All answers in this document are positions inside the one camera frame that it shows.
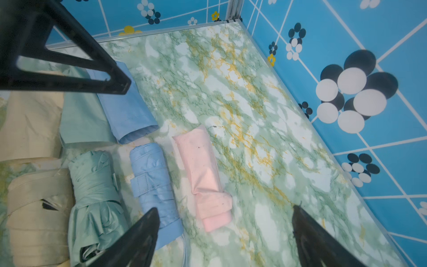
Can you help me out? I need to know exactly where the pink sleeved umbrella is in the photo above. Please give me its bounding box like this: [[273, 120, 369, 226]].
[[173, 125, 232, 232]]

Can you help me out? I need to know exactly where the beige umbrella sleeve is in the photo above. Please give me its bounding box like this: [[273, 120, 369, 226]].
[[1, 91, 64, 162]]

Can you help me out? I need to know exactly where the mint green umbrella sleeve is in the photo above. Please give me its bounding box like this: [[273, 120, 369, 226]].
[[18, 57, 116, 148]]

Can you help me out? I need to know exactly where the blue sleeved umbrella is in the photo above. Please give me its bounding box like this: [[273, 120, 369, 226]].
[[98, 61, 159, 145]]

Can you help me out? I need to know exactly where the aluminium corner post left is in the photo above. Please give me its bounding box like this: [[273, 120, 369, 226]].
[[225, 0, 244, 20]]

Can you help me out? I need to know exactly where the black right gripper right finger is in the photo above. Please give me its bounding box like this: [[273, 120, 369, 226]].
[[292, 205, 364, 267]]

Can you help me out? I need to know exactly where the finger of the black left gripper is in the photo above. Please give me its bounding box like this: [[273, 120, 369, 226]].
[[1, 1, 131, 95]]

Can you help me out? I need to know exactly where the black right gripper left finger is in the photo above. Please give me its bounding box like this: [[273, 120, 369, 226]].
[[90, 208, 160, 267]]

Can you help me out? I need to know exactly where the beige umbrella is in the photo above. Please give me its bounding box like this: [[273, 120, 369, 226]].
[[6, 169, 74, 267]]

